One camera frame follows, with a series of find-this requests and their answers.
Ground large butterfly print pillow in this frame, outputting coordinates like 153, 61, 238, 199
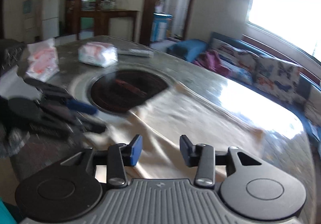
253, 56, 301, 105

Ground cream cloth garment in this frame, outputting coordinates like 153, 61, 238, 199
83, 82, 266, 182

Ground window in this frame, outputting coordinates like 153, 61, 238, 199
247, 0, 321, 60

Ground flat butterfly print pillow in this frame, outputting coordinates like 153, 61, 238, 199
212, 38, 259, 85

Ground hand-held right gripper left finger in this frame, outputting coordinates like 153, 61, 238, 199
60, 135, 143, 188

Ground white pink tissue pack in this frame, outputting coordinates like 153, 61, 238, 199
25, 38, 59, 82
78, 41, 118, 68

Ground grey remote control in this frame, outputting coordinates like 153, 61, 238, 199
117, 48, 154, 58

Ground round black table stove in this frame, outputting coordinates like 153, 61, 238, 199
70, 68, 173, 114

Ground dark wooden shelf cabinet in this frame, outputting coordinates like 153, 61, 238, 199
65, 0, 117, 39

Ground blue sofa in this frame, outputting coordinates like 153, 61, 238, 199
168, 32, 321, 141

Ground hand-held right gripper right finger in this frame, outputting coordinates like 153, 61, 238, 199
180, 135, 264, 188

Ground white refrigerator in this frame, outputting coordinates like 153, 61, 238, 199
41, 0, 61, 40

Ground dark wooden side table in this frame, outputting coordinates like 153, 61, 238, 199
80, 9, 139, 41

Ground teal cloth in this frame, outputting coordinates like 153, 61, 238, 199
0, 199, 23, 224

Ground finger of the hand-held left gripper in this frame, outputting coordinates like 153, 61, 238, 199
24, 77, 99, 116
43, 102, 107, 134

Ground black textured bag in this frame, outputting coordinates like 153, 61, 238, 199
0, 39, 25, 76

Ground blue cabinet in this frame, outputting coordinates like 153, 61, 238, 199
152, 13, 173, 42

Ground white water dispenser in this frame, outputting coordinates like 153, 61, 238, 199
22, 0, 36, 39

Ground dark wooden door frame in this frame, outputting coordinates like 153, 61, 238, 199
139, 0, 201, 47

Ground pink cloth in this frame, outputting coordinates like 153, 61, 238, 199
193, 49, 232, 79

